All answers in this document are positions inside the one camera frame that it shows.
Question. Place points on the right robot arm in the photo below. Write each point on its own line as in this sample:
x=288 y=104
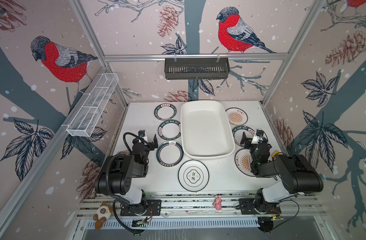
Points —
x=296 y=174

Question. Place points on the horizontal aluminium frame bar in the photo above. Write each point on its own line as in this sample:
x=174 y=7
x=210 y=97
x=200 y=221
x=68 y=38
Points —
x=145 y=58

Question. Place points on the brown white plush toy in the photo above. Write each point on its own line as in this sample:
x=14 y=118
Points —
x=102 y=214

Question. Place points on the black hanging wire basket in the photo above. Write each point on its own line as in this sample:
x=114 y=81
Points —
x=197 y=68

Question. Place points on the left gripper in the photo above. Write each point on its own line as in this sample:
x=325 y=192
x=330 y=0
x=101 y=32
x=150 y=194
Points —
x=150 y=145

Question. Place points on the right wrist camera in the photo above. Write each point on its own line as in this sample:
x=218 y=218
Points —
x=259 y=137

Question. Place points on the green red rim plate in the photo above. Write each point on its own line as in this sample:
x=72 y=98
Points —
x=170 y=153

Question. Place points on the white plate with green emblem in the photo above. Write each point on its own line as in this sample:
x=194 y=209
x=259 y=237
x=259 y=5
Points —
x=193 y=176

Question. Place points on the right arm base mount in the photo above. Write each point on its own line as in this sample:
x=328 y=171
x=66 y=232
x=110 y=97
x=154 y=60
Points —
x=249 y=206

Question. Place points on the pink toy figure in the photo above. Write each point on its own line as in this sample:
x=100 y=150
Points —
x=217 y=203

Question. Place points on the orange sunburst plate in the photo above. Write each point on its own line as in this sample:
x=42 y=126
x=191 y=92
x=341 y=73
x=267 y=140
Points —
x=243 y=161
x=236 y=116

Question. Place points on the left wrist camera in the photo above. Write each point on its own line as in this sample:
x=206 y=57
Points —
x=142 y=134

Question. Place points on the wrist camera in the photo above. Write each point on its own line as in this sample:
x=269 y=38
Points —
x=259 y=137
x=142 y=134

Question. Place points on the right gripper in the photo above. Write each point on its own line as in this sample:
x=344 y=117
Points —
x=248 y=146

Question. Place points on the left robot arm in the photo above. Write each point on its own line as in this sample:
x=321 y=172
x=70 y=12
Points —
x=115 y=177

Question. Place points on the white plastic bin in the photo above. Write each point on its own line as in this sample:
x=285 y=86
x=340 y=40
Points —
x=205 y=130

